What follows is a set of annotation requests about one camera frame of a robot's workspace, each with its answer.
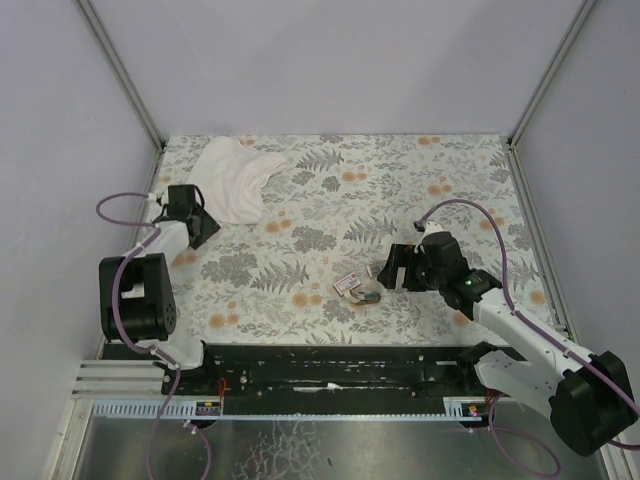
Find beige brown stapler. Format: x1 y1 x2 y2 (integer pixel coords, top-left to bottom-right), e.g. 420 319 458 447
344 290 381 306

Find red staple box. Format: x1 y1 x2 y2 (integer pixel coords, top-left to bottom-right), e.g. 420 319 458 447
333 273 362 296

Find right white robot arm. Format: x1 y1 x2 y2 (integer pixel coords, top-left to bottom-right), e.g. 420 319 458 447
377 231 639 456

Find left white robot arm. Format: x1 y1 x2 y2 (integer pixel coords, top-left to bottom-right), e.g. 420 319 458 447
96 184 220 370

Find white cloth towel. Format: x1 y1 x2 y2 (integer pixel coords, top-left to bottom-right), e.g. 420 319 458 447
187 136 288 225

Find floral patterned table mat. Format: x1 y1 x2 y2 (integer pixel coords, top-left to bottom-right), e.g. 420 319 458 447
169 135 556 346

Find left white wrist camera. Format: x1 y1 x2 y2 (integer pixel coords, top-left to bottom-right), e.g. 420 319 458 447
147 190 169 207

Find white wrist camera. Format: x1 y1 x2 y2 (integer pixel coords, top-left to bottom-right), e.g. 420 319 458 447
414 220 445 240
147 190 169 207

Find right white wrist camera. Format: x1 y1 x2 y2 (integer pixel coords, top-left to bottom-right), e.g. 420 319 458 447
414 220 445 240

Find right aluminium frame post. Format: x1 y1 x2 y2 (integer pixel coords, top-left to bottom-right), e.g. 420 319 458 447
507 0 601 149

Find aluminium frame post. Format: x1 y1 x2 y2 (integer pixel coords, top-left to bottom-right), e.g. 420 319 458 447
73 0 166 152
507 0 601 149

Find white slotted cable duct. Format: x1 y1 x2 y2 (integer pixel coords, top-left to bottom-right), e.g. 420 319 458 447
92 395 486 422

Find aluminium cross rail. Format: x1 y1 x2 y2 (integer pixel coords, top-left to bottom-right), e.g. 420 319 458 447
72 360 165 399

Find left aluminium frame post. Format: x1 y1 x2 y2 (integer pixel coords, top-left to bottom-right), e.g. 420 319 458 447
73 0 166 152

